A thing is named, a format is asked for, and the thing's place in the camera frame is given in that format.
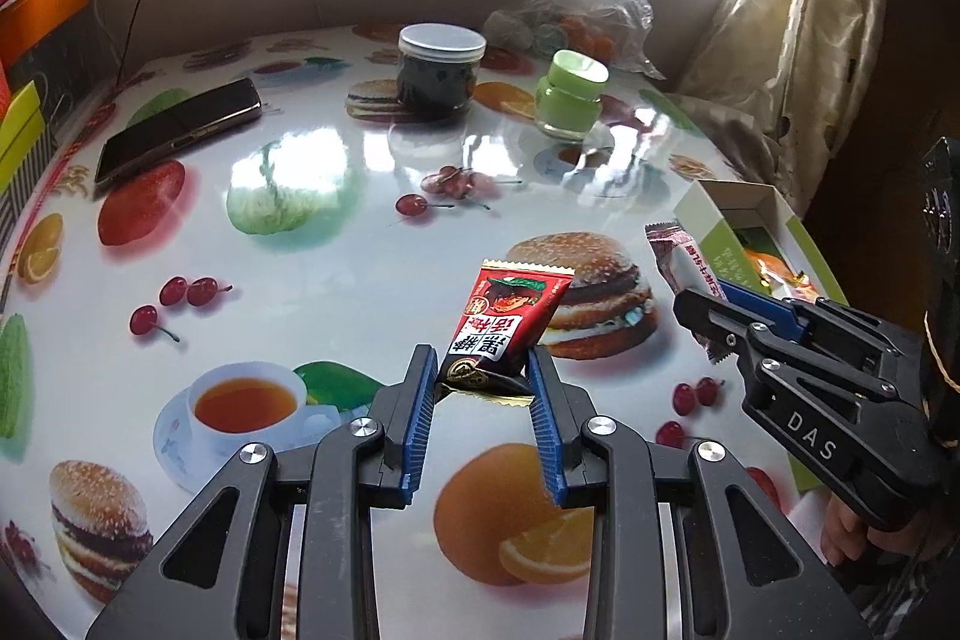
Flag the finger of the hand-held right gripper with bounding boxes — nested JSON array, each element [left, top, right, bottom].
[[671, 290, 895, 402], [718, 281, 906, 387]]

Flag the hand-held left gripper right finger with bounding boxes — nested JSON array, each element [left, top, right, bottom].
[[525, 347, 871, 640]]

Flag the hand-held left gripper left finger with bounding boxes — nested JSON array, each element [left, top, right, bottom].
[[86, 346, 438, 640]]

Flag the orange sausage packet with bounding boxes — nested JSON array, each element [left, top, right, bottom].
[[742, 244, 800, 283]]

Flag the green white cardboard box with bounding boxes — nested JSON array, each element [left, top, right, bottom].
[[670, 178, 850, 500]]

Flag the maroon white snack packet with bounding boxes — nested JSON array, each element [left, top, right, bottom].
[[643, 220, 727, 365]]

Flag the red black candy packet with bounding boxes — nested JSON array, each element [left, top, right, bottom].
[[437, 257, 577, 398]]

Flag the person's right hand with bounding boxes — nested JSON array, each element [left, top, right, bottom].
[[820, 490, 884, 566]]

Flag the light green jar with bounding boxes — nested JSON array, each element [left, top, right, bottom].
[[532, 47, 611, 142]]

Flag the cream floral curtain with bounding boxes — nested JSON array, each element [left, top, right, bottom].
[[671, 0, 908, 221]]

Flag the clear plastic jar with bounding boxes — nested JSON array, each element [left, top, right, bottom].
[[396, 23, 488, 122]]

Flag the dark smartphone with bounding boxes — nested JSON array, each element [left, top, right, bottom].
[[92, 77, 265, 185]]

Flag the striped box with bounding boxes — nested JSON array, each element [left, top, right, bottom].
[[0, 141, 57, 259]]

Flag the yellow green box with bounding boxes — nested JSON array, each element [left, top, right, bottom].
[[0, 80, 46, 195]]

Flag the orange box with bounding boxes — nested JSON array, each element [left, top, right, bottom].
[[0, 0, 92, 71]]

